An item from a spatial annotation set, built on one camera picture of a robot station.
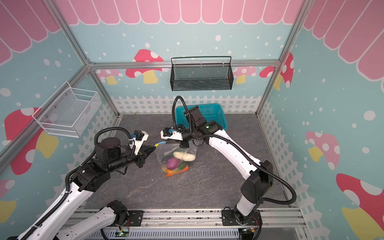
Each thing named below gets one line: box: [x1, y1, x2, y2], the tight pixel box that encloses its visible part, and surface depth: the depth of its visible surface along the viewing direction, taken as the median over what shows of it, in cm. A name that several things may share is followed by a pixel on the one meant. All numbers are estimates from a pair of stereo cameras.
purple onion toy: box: [166, 157, 179, 171], surface depth 82 cm
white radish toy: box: [173, 151, 196, 162], surface depth 85 cm
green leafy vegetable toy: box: [171, 161, 188, 174], surface depth 85 cm
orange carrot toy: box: [166, 165, 190, 177], surface depth 86 cm
